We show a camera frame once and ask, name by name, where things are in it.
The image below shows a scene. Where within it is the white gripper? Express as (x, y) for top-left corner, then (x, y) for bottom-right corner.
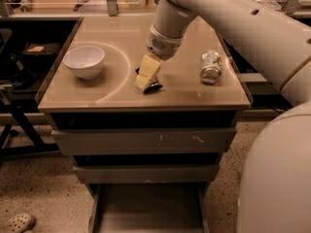
(139, 25), (182, 80)

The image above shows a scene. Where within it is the black rxbar chocolate wrapper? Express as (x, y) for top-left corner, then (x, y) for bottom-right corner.
(134, 68), (162, 94)

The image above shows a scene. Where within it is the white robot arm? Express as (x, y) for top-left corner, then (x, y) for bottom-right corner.
(135, 0), (311, 233)

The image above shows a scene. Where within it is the grey top drawer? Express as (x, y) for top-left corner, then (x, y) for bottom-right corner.
(52, 127), (236, 155)

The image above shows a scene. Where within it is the grey drawer cabinet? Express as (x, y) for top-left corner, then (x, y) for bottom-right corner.
(39, 16), (251, 233)

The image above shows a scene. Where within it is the grey middle drawer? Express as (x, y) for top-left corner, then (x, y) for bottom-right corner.
(73, 164), (219, 183)

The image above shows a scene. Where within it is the open grey bottom drawer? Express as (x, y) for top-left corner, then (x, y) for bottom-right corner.
(88, 183), (210, 233)

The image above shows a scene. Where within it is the crushed aluminium soda can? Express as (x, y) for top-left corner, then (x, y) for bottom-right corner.
(200, 50), (222, 84)

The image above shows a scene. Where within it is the white ceramic bowl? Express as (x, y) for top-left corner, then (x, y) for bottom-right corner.
(63, 46), (106, 80)

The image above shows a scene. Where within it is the black box on shelf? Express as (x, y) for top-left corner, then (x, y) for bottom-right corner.
(22, 43), (61, 55)

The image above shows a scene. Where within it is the white perforated clog shoe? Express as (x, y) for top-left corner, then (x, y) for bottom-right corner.
(0, 214), (35, 233)

